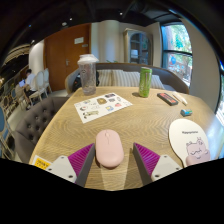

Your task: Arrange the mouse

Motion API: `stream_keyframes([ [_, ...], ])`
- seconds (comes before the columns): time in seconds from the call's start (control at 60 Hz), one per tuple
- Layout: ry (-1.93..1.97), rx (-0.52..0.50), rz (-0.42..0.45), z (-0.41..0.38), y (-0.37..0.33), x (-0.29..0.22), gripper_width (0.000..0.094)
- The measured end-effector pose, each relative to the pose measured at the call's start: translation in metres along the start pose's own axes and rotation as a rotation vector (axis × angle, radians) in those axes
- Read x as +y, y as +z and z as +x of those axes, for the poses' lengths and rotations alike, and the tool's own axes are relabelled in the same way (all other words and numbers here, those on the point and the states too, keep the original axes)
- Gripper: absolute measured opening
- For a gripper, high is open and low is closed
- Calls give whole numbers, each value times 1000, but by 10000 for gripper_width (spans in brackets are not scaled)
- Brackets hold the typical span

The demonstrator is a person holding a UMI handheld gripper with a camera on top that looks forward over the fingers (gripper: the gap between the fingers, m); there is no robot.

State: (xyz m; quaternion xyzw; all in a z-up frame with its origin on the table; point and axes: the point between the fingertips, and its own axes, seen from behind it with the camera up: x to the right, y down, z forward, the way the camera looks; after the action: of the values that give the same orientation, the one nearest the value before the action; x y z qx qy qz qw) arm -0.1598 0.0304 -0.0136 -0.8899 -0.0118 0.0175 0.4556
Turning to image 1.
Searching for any green drink can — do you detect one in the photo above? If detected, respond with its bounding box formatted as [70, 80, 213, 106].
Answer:
[138, 66, 153, 99]

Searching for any grey curved sofa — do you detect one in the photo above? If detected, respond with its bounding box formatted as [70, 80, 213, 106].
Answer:
[64, 62, 190, 95]

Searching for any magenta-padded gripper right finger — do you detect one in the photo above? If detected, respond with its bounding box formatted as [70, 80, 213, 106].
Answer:
[132, 142, 183, 187]

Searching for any arched glass-door cabinet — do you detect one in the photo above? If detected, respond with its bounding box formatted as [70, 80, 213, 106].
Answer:
[123, 28, 154, 66]

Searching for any grey tufted armchair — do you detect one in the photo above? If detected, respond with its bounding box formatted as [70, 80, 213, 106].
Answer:
[13, 96, 69, 164]

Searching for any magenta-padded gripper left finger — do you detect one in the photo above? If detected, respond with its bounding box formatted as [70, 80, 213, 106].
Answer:
[45, 143, 97, 188]

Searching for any row of white chairs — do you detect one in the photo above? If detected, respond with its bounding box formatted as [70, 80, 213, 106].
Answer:
[28, 68, 53, 105]

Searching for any black backpack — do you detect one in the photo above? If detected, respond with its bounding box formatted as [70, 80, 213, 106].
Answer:
[71, 71, 101, 92]

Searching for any white squeeze tube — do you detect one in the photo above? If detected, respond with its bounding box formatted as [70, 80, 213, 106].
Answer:
[172, 91, 189, 106]

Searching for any yellow label sticker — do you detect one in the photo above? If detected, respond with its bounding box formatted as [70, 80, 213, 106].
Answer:
[31, 154, 53, 171]

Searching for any blue-backed chair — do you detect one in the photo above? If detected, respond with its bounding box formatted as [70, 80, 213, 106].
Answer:
[0, 106, 16, 158]

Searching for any dark-framed window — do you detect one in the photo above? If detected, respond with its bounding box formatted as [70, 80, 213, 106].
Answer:
[160, 22, 194, 88]
[214, 64, 224, 126]

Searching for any person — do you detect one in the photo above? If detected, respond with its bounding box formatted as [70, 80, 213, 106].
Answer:
[18, 68, 38, 98]

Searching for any clear shaker bottle white lid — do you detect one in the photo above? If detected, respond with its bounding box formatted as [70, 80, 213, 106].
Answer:
[77, 53, 100, 96]

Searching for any brown wooden door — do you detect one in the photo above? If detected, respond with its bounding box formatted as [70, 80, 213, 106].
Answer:
[44, 23, 92, 93]

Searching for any round white cartoon mouse pad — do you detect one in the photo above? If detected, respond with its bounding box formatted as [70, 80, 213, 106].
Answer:
[168, 118, 212, 168]

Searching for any pink computer mouse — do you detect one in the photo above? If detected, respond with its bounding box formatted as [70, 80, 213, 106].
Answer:
[95, 129, 125, 169]

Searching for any white sticker sheet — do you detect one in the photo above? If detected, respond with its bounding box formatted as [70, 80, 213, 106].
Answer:
[73, 92, 134, 125]

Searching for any small teal eraser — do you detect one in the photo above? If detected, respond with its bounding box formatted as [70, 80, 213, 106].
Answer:
[180, 108, 194, 118]

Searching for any black red flat case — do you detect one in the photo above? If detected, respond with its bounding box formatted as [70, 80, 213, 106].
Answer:
[156, 92, 179, 107]

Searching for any striped cushion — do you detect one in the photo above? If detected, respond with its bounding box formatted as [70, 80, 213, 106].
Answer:
[111, 69, 141, 88]
[150, 74, 166, 90]
[96, 69, 114, 88]

